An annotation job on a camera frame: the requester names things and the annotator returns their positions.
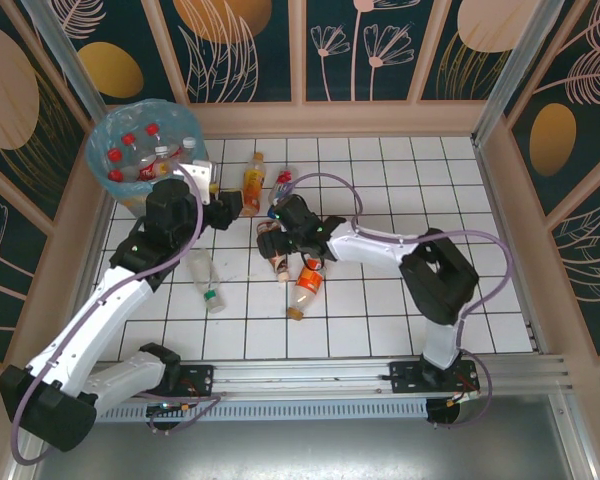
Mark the white cap clear bottle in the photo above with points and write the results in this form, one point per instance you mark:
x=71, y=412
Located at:
x=189, y=144

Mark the brown label plastic bottle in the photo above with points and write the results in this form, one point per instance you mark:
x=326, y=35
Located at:
x=281, y=267

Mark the orange label plastic bottle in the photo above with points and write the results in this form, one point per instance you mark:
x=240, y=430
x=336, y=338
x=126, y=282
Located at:
x=307, y=287

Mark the aluminium frame post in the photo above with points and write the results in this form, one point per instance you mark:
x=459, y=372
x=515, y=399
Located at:
x=520, y=70
x=64, y=55

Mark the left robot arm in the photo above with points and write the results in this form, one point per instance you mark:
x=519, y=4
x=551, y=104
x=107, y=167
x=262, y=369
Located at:
x=95, y=310

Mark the white cap red label bottle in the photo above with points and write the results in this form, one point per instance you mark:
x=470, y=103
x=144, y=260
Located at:
x=161, y=150

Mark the grey translucent waste bin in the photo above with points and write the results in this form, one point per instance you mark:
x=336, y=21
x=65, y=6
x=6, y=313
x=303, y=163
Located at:
x=127, y=202

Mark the yellow orange juice bottle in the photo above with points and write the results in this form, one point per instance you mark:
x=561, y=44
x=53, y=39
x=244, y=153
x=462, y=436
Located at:
x=253, y=182

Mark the clear bottle green cap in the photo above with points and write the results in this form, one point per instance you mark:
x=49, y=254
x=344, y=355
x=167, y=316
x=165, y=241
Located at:
x=202, y=270

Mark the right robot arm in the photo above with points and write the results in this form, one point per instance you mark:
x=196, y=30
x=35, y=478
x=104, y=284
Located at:
x=370, y=245

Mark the red label cola bottle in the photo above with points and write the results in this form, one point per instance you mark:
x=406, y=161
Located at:
x=151, y=130
x=115, y=175
x=128, y=140
x=114, y=156

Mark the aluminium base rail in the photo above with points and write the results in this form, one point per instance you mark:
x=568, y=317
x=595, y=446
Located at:
x=305, y=375

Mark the blue label clear bottle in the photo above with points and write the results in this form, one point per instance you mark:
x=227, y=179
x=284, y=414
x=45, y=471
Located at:
x=281, y=187

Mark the small circuit board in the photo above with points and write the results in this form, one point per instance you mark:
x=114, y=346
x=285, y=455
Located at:
x=462, y=397
x=167, y=407

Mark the grey metal sheet panel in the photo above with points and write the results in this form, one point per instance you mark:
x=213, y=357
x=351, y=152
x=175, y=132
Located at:
x=305, y=450

